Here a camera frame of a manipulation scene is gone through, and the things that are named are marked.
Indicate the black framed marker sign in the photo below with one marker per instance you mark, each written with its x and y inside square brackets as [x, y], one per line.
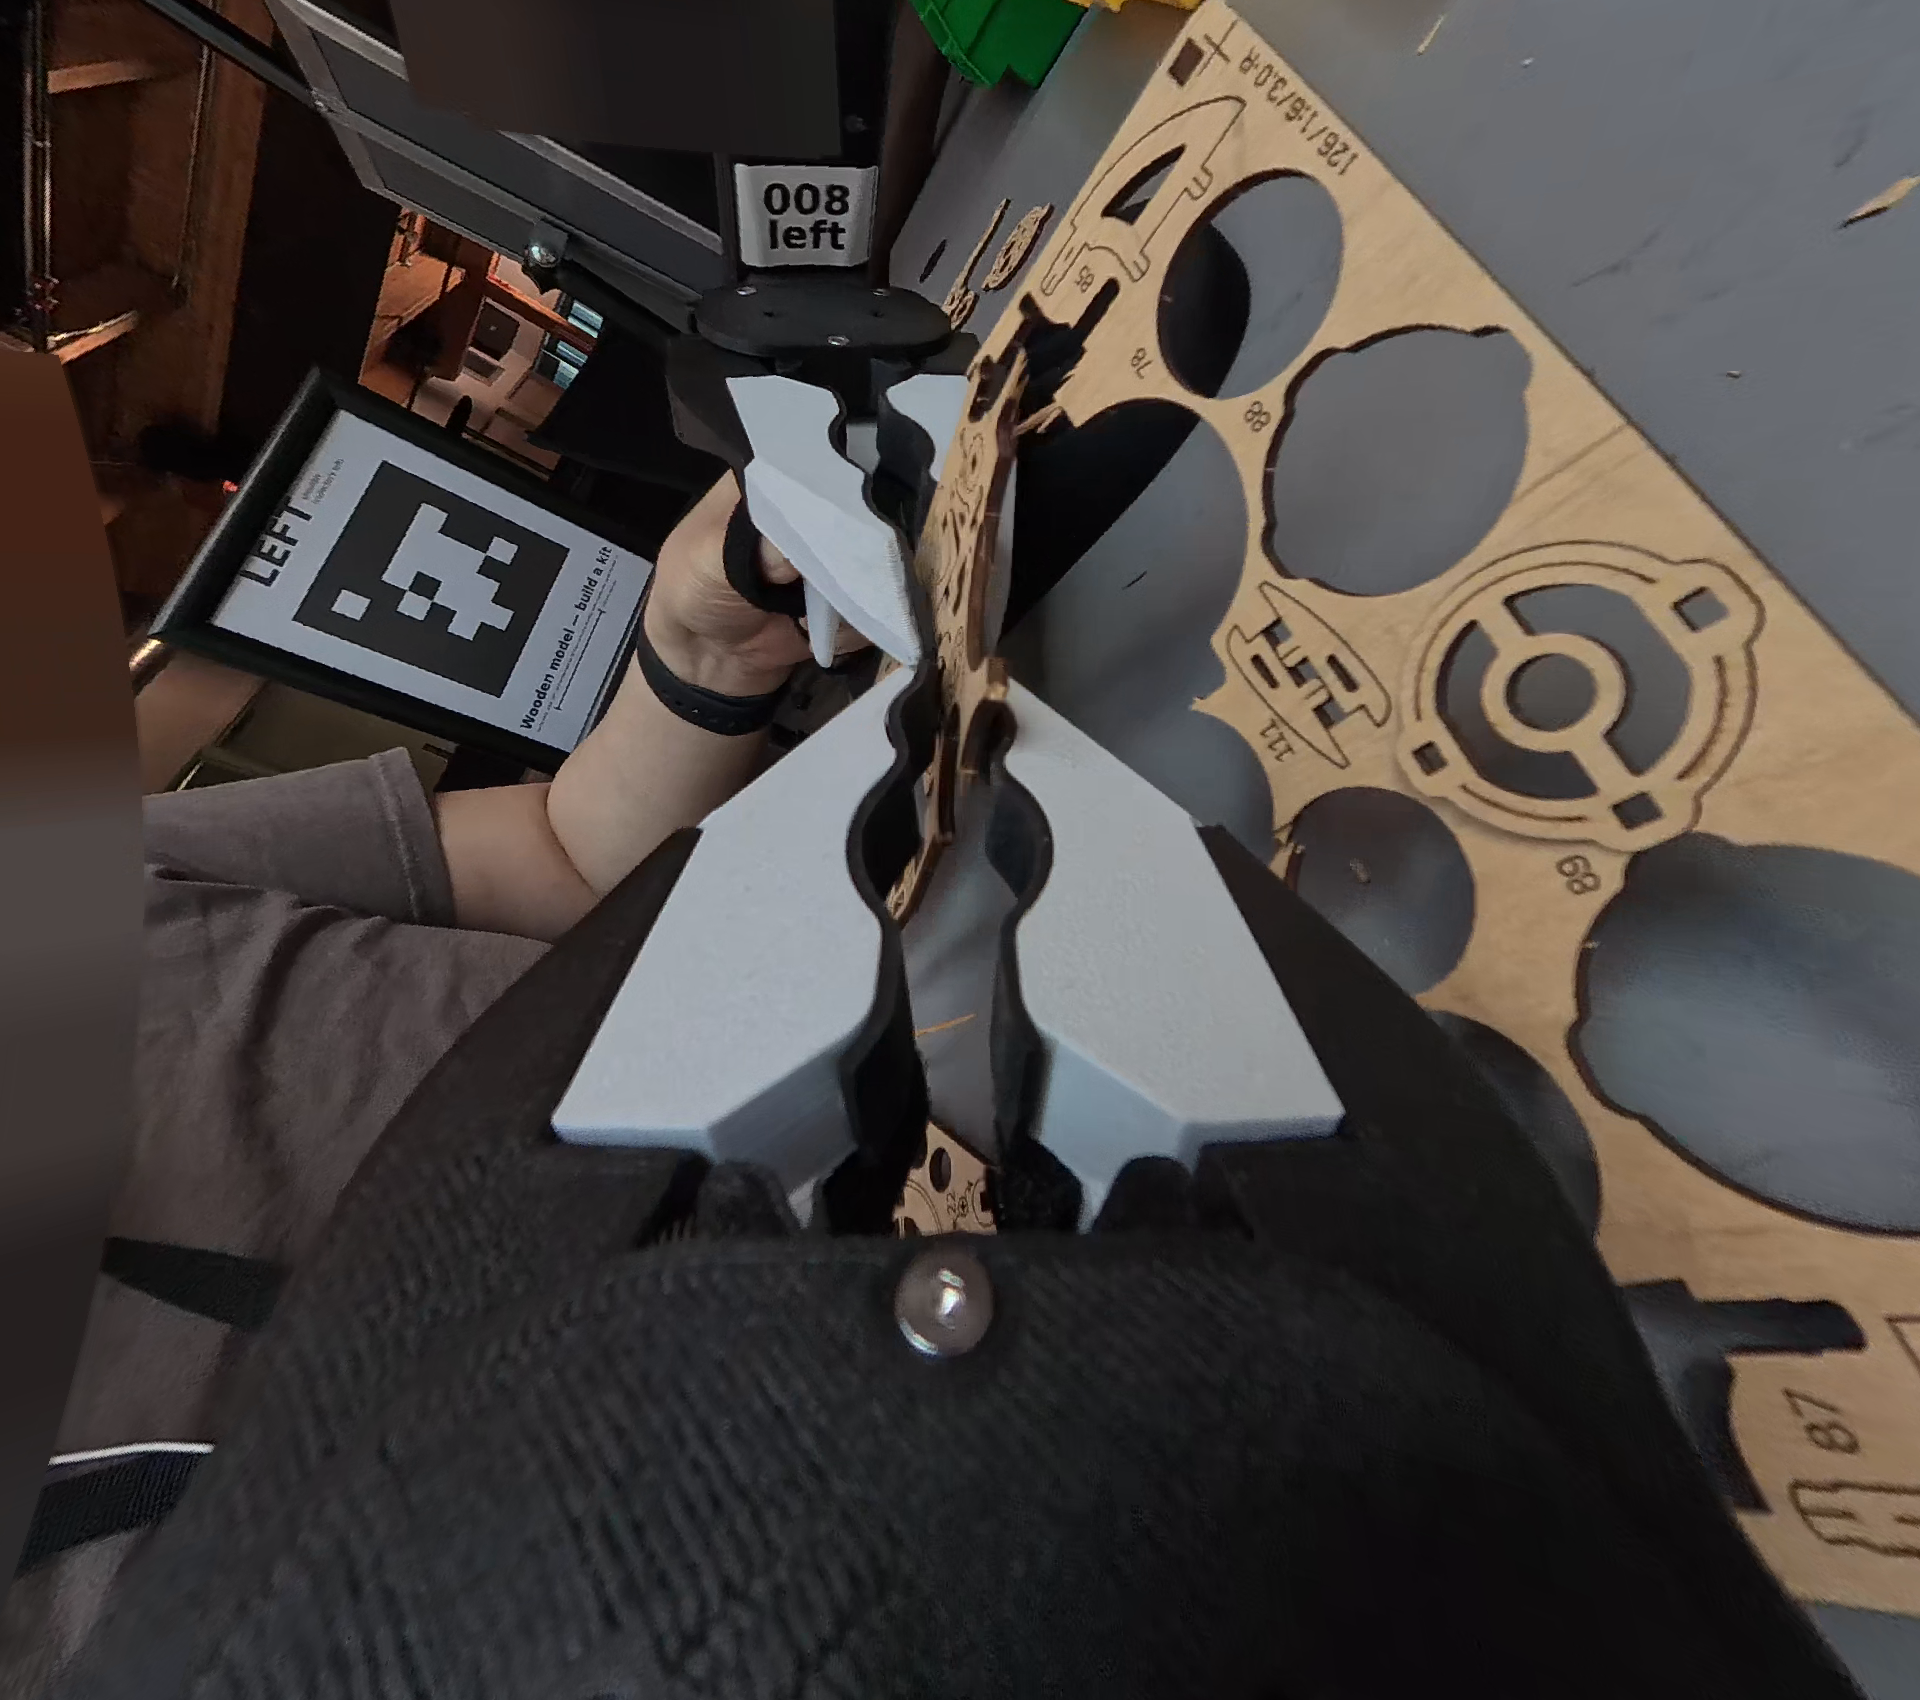
[434, 574]

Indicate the grey framed panel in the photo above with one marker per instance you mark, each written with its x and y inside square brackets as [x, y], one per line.
[451, 155]

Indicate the person's left forearm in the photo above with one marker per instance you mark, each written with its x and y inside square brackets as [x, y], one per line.
[601, 815]

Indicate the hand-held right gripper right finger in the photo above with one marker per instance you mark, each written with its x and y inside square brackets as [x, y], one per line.
[1170, 981]

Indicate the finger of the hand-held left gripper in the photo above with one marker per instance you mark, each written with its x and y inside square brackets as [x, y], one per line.
[811, 485]
[933, 418]

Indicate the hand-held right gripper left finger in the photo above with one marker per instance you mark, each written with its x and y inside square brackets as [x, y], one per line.
[735, 981]

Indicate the black wristband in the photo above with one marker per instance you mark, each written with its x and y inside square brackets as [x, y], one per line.
[705, 711]

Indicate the person's left hand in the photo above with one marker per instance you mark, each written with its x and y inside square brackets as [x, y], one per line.
[698, 605]

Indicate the wooden parts sheet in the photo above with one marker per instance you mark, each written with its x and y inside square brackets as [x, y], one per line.
[1591, 485]

